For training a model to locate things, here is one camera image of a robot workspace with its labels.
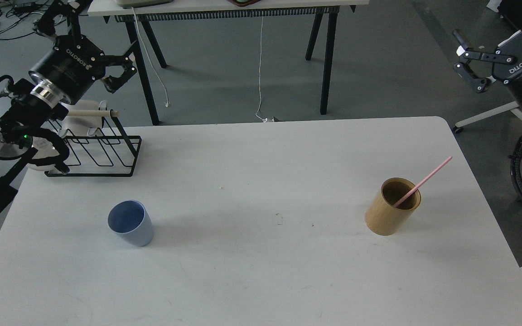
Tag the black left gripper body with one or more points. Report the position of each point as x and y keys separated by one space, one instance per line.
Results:
x=71 y=66

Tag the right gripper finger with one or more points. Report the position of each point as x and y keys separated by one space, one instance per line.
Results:
x=468 y=75
x=466 y=52

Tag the pink chopstick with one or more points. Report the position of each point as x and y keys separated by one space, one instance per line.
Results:
x=411 y=192

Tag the blue plastic cup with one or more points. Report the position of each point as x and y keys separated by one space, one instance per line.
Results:
x=131 y=221

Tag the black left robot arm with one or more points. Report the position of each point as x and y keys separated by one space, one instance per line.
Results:
x=26 y=105

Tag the white mug in rack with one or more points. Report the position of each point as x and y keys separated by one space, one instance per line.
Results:
x=79 y=125

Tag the white plate in rack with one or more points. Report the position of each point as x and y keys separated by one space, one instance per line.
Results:
x=45 y=149

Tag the bamboo cylinder holder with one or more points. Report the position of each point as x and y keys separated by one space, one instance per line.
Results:
x=382 y=216

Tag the black wire dish rack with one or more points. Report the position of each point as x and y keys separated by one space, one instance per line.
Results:
x=111 y=152

